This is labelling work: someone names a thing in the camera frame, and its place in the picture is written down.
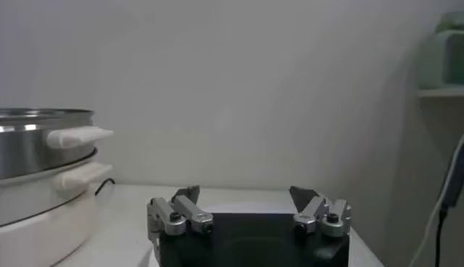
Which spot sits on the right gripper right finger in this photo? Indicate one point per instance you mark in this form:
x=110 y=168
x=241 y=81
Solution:
x=315 y=210

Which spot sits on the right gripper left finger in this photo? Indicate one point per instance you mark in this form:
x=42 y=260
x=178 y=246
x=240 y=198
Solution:
x=188 y=210

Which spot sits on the stainless steel steamer basket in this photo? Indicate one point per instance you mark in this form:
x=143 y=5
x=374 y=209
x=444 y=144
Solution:
x=21 y=152

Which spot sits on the white electric pot base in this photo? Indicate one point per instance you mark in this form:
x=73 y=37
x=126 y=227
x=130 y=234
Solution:
x=36 y=225

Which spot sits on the white side table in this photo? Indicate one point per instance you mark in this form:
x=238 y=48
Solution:
x=442 y=92

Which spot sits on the pale green appliance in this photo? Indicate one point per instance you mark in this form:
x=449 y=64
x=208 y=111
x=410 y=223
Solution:
x=435 y=61

